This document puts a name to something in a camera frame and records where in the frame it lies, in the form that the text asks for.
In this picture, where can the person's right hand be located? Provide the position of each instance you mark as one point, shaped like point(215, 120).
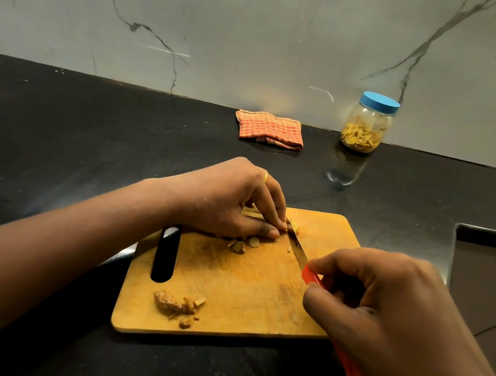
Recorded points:
point(395, 323)

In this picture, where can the person's left hand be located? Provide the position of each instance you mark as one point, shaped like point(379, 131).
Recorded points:
point(219, 195)

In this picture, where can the pile of ginger slices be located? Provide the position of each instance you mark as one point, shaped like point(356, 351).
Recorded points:
point(238, 245)

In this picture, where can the knobby ginger piece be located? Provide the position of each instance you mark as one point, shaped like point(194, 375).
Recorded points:
point(167, 302)

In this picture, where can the small round ginger end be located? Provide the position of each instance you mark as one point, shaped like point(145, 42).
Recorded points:
point(185, 322)

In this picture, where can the blue-lidded plastic jar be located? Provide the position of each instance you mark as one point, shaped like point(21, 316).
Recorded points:
point(369, 123)

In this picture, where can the person's left forearm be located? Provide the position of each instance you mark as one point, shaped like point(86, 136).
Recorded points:
point(30, 274)

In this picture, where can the blue jar lid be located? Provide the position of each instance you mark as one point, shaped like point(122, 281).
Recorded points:
point(379, 103)

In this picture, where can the orange checked cloth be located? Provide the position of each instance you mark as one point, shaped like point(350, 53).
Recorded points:
point(269, 129)

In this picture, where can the wooden cutting board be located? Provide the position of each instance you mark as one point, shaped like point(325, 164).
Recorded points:
point(251, 288)

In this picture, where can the beige cabinet door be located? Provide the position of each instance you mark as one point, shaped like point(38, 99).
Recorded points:
point(489, 286)

